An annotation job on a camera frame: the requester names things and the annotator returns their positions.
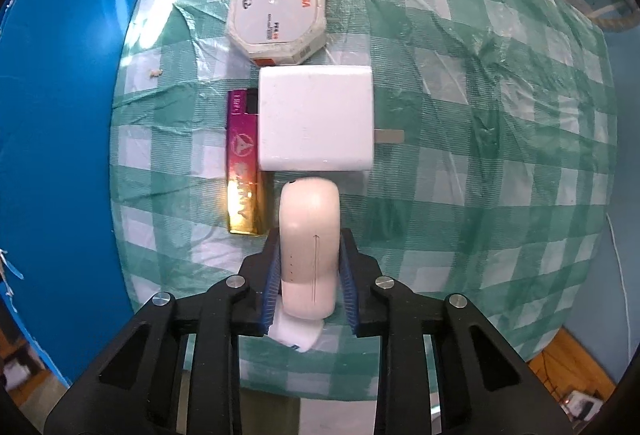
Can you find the pink and gold lighter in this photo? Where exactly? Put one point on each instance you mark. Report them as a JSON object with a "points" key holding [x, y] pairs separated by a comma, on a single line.
{"points": [[242, 150]]}

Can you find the white oval case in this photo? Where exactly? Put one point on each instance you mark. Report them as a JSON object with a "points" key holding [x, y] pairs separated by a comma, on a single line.
{"points": [[307, 235]]}

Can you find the blue-edged cardboard box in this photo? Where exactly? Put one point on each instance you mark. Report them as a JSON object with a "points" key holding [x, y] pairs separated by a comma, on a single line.
{"points": [[60, 140]]}

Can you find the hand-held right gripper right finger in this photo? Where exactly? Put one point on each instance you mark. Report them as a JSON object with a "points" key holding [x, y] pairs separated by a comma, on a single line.
{"points": [[350, 297]]}

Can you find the white octagonal box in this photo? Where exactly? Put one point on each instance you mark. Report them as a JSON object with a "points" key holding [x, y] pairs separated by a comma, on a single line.
{"points": [[272, 5]]}

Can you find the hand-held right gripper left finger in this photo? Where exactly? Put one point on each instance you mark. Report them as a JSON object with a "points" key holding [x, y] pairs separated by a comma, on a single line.
{"points": [[268, 295]]}

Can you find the white charger adapter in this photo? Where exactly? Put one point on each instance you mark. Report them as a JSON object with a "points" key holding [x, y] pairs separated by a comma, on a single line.
{"points": [[315, 115]]}

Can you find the large-check green plastic tablecloth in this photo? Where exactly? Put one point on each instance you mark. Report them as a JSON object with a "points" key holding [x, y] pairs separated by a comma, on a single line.
{"points": [[475, 165]]}

